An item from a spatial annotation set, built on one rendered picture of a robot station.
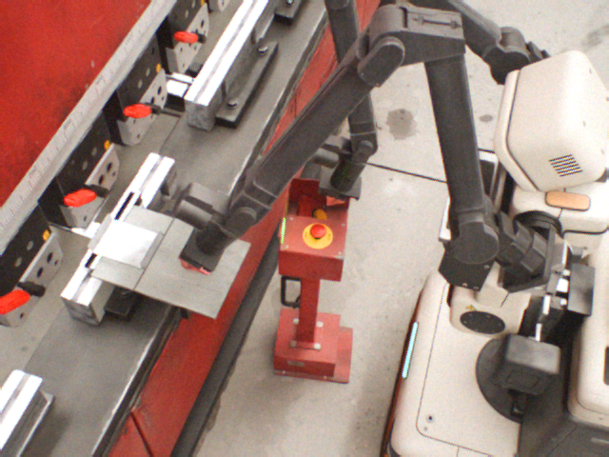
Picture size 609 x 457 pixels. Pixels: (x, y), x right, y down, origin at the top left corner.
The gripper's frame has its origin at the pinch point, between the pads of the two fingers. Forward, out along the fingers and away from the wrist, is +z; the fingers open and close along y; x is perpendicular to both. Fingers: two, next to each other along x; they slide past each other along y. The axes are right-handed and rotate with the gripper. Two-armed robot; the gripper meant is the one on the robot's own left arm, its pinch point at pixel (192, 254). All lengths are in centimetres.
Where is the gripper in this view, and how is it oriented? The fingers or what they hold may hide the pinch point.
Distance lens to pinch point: 145.7
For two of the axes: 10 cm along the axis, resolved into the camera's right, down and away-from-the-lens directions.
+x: 8.0, 5.3, 2.8
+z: -4.9, 3.2, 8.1
